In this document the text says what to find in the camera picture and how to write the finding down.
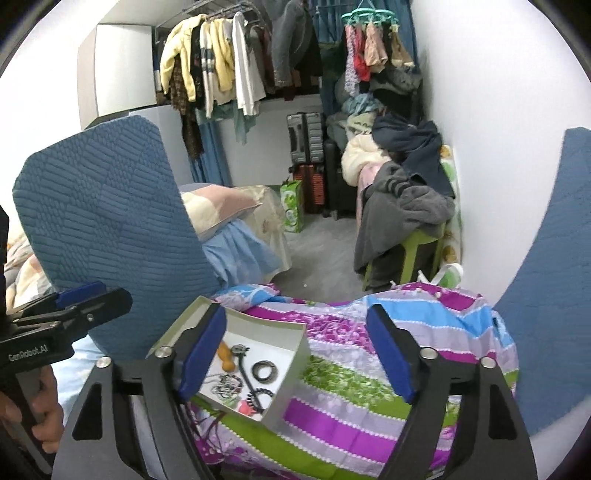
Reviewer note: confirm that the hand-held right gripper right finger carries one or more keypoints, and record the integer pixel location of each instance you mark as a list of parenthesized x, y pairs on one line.
[(392, 350)]

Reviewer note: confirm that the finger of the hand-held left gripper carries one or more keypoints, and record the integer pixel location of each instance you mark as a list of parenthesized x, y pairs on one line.
[(106, 302), (78, 293)]

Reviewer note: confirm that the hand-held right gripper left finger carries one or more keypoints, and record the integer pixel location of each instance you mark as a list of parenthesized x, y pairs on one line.
[(203, 350)]

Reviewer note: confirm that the wooden gourd pendant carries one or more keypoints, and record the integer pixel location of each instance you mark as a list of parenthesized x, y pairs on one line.
[(226, 357)]

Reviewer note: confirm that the white cardboard box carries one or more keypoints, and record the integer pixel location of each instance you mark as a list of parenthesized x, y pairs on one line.
[(268, 332)]

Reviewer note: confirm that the small pink hair accessory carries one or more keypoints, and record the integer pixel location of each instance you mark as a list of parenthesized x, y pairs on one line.
[(247, 408)]

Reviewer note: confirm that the person's left hand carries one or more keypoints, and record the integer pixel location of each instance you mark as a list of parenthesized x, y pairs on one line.
[(48, 415)]

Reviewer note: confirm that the patterned quilt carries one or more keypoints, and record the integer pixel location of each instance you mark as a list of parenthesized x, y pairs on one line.
[(27, 272)]

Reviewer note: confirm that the striped floral blanket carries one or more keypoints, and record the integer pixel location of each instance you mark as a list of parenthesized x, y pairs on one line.
[(351, 406)]

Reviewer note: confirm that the blue quilted pillow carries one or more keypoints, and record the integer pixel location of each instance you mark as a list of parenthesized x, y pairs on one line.
[(106, 207), (554, 300)]

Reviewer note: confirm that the blue bed sheet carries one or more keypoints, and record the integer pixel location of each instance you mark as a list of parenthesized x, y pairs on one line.
[(240, 256)]

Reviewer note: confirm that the green plastic chair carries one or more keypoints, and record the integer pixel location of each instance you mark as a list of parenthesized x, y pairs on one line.
[(415, 249)]

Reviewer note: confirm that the grey clothing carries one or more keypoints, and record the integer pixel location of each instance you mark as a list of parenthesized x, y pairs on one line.
[(392, 217)]

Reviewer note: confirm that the pink beige pillow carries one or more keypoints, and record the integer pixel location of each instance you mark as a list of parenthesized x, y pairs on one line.
[(217, 207)]

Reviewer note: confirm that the beige bed skirt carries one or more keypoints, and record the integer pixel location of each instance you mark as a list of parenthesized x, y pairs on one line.
[(272, 217)]

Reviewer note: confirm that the green shopping bag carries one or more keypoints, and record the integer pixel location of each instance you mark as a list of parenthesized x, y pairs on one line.
[(292, 207)]

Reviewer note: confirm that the black suitcase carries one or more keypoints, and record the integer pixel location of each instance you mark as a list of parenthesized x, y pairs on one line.
[(334, 184)]

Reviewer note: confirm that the blue curtain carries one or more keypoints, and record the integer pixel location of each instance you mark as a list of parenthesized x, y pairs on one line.
[(212, 157)]

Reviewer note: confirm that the orange suitcase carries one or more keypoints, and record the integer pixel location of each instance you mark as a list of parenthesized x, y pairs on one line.
[(309, 184)]

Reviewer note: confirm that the cream blanket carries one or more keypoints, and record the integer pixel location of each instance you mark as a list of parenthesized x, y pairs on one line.
[(360, 157)]

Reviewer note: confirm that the dark patterned garment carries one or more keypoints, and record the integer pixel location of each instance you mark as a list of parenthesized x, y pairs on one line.
[(187, 115)]

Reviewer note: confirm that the dark navy clothing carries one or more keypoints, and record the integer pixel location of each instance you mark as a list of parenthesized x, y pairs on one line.
[(415, 143)]

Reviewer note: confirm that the white cabinet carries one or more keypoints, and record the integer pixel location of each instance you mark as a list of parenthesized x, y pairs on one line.
[(120, 69)]

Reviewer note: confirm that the pile of clothes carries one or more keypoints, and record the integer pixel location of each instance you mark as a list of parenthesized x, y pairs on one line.
[(360, 106)]

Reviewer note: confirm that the striped sweater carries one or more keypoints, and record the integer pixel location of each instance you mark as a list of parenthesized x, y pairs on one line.
[(208, 69)]

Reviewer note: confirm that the yellow jacket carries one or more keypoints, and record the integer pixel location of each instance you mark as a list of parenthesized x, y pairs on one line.
[(178, 55)]

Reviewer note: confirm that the yellow cardigan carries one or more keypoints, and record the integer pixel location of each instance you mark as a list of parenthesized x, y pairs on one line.
[(224, 55)]

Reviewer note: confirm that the white shirt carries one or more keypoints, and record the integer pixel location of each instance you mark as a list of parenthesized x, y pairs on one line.
[(244, 64)]

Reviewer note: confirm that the dark red garment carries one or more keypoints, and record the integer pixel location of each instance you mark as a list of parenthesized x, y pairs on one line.
[(268, 60)]

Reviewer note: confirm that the red patterned garment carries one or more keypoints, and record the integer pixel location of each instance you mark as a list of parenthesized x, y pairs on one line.
[(355, 60)]

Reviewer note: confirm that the beige garment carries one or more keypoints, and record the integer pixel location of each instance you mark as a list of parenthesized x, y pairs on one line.
[(401, 46)]

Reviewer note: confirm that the pink shorts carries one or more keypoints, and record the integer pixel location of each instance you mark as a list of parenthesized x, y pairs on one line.
[(376, 46)]

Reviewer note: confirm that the metal clothes rack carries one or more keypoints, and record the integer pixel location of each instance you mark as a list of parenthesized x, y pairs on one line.
[(221, 11)]

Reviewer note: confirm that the denim jacket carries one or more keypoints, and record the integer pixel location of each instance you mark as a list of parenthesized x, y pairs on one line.
[(291, 41)]

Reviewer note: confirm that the teal clip hanger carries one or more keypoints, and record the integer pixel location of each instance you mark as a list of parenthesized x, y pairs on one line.
[(369, 16)]

